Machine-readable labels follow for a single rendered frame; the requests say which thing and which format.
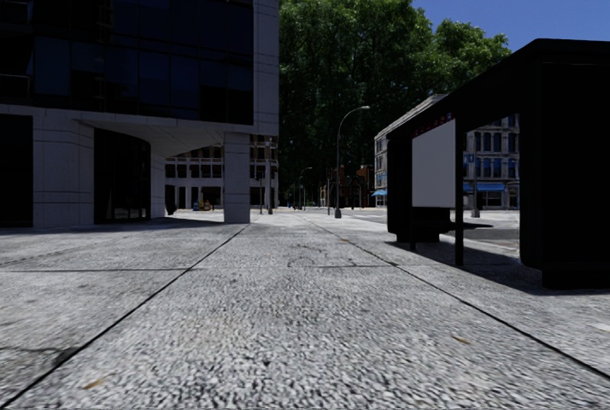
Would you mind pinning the grey street lamp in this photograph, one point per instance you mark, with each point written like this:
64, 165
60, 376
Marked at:
338, 169
300, 189

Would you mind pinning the traffic light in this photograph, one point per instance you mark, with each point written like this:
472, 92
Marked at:
261, 189

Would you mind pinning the red brick building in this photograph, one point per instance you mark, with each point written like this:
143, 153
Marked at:
353, 187

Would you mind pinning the pale stone arcade building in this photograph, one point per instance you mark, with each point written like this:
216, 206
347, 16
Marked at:
202, 177

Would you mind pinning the trees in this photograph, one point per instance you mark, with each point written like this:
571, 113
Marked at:
346, 77

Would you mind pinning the grey pole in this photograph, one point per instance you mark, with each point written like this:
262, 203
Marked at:
474, 179

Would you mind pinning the grey stone building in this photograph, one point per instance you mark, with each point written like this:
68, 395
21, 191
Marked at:
492, 154

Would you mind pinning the pale concrete glass building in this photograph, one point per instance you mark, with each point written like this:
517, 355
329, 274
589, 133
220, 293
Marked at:
130, 61

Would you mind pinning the black bus shelter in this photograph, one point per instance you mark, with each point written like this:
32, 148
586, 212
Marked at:
576, 164

